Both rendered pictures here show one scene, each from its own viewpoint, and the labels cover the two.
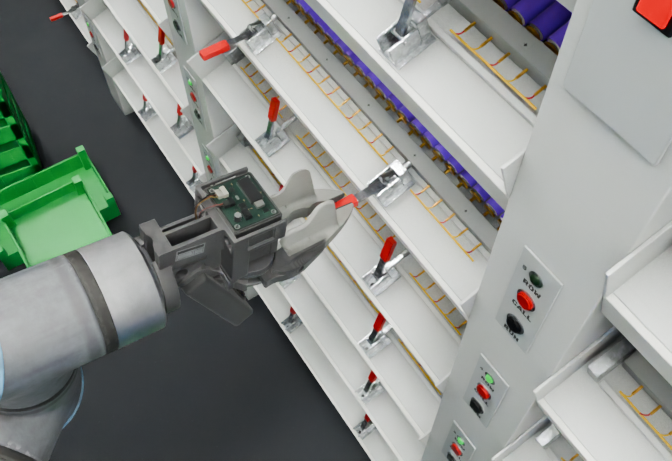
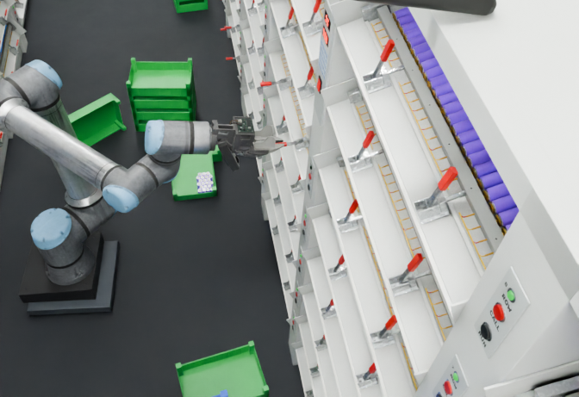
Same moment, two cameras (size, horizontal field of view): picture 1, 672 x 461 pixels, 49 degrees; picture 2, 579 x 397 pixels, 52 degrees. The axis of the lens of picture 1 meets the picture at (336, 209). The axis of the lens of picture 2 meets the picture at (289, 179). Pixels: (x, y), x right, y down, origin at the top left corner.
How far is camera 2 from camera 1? 0.99 m
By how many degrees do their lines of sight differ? 13
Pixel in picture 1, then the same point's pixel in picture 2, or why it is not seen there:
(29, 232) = not seen: hidden behind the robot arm
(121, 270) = (202, 129)
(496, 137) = not seen: hidden behind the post
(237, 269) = (235, 145)
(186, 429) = (210, 264)
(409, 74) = (303, 102)
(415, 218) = (304, 158)
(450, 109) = (308, 114)
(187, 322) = (231, 220)
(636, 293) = (326, 170)
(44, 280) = (181, 124)
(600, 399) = (330, 223)
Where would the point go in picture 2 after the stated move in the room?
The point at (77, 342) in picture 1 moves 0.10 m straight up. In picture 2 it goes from (183, 143) to (179, 115)
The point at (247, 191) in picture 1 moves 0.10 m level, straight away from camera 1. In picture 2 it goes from (247, 123) to (256, 99)
